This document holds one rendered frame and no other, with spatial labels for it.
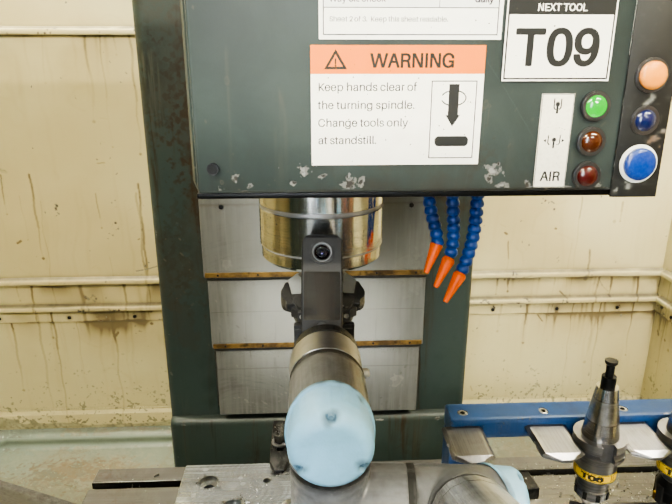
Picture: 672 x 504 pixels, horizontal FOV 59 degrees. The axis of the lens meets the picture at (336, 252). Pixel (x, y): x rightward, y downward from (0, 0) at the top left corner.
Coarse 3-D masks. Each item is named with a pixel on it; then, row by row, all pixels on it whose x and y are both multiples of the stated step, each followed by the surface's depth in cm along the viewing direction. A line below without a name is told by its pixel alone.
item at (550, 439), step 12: (528, 432) 76; (540, 432) 76; (552, 432) 76; (564, 432) 76; (540, 444) 74; (552, 444) 74; (564, 444) 74; (576, 444) 74; (552, 456) 72; (564, 456) 71; (576, 456) 72
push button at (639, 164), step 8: (632, 152) 55; (640, 152) 55; (648, 152) 55; (624, 160) 56; (632, 160) 55; (640, 160) 55; (648, 160) 55; (656, 160) 55; (624, 168) 56; (632, 168) 55; (640, 168) 55; (648, 168) 55; (632, 176) 56; (640, 176) 56; (648, 176) 56
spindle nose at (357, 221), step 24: (264, 216) 73; (288, 216) 70; (312, 216) 69; (336, 216) 70; (360, 216) 71; (264, 240) 74; (288, 240) 71; (360, 240) 72; (288, 264) 72; (360, 264) 73
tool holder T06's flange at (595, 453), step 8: (576, 424) 76; (576, 432) 74; (576, 440) 74; (584, 440) 73; (624, 440) 73; (584, 448) 73; (592, 448) 72; (600, 448) 71; (608, 448) 72; (616, 448) 71; (624, 448) 72; (584, 456) 73; (592, 456) 73; (600, 456) 73; (608, 456) 73; (616, 456) 72; (624, 456) 73; (600, 464) 72; (616, 464) 72
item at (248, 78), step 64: (192, 0) 50; (256, 0) 50; (192, 64) 52; (256, 64) 52; (192, 128) 54; (256, 128) 54; (512, 128) 55; (576, 128) 55; (256, 192) 55; (320, 192) 56; (384, 192) 57; (448, 192) 57; (512, 192) 57; (576, 192) 57
